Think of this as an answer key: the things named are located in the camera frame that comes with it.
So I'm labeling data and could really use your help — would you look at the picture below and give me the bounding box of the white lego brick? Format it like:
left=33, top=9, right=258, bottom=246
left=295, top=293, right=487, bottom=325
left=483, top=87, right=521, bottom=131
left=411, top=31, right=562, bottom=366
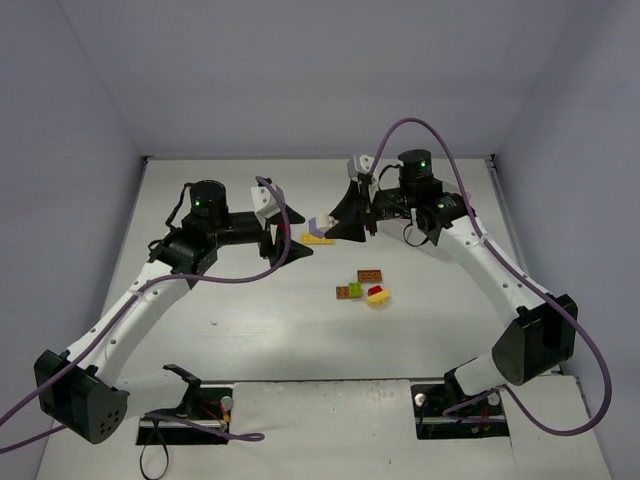
left=314, top=214, right=339, bottom=233

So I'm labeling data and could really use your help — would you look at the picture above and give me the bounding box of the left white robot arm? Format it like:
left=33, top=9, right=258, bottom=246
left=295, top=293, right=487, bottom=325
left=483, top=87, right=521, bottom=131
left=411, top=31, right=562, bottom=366
left=34, top=178, right=313, bottom=444

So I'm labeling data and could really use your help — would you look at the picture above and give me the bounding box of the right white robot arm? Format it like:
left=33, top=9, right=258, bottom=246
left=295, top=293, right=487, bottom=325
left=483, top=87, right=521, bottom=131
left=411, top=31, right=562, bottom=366
left=311, top=149, right=578, bottom=402

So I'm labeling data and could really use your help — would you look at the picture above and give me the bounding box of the yellow long lego plate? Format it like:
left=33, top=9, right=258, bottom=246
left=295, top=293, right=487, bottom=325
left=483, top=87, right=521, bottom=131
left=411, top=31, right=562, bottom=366
left=299, top=233, right=335, bottom=246

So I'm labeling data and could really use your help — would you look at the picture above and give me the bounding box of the green lego on brown plate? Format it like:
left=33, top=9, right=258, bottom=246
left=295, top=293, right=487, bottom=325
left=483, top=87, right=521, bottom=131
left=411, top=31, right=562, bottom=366
left=348, top=282, right=363, bottom=298

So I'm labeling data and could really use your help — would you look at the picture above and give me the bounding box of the brown lego plate with green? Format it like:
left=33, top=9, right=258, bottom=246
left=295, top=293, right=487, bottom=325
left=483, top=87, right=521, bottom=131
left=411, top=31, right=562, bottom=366
left=335, top=286, right=350, bottom=300

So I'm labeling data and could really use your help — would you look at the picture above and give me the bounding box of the small red lego brick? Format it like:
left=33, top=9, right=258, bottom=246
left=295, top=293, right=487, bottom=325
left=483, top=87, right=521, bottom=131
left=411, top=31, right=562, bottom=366
left=367, top=285, right=384, bottom=296

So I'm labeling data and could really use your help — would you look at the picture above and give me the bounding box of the yellow half-round lego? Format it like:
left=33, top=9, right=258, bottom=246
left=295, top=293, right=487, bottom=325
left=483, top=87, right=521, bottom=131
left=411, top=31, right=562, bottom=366
left=366, top=288, right=391, bottom=308

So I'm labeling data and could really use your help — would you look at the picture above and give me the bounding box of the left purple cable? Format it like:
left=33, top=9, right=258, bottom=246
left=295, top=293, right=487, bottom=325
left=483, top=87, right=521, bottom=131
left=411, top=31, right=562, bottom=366
left=0, top=175, right=291, bottom=454

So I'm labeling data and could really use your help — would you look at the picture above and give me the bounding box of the purple cable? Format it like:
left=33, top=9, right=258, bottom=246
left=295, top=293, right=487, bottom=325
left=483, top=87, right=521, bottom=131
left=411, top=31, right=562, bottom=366
left=0, top=175, right=291, bottom=454
left=369, top=118, right=612, bottom=434

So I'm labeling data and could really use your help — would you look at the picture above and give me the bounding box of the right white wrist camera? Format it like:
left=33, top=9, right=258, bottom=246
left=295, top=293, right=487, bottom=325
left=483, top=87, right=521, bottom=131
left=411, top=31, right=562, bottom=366
left=347, top=154, right=376, bottom=181

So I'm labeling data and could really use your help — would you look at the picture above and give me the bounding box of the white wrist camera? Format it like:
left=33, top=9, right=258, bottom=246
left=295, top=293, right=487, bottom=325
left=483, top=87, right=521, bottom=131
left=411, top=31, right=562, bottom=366
left=347, top=154, right=376, bottom=181
left=251, top=185, right=282, bottom=224

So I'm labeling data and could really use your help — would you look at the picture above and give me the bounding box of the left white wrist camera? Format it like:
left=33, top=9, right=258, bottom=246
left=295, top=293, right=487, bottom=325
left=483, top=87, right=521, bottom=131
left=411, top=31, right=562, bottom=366
left=251, top=185, right=282, bottom=224

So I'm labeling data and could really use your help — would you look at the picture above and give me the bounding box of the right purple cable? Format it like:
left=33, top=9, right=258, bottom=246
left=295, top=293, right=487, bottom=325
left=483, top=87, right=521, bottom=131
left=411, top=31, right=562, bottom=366
left=369, top=118, right=612, bottom=434

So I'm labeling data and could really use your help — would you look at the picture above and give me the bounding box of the black strap loop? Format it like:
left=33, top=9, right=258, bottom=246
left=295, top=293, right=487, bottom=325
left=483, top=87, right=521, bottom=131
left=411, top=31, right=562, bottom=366
left=139, top=442, right=170, bottom=479

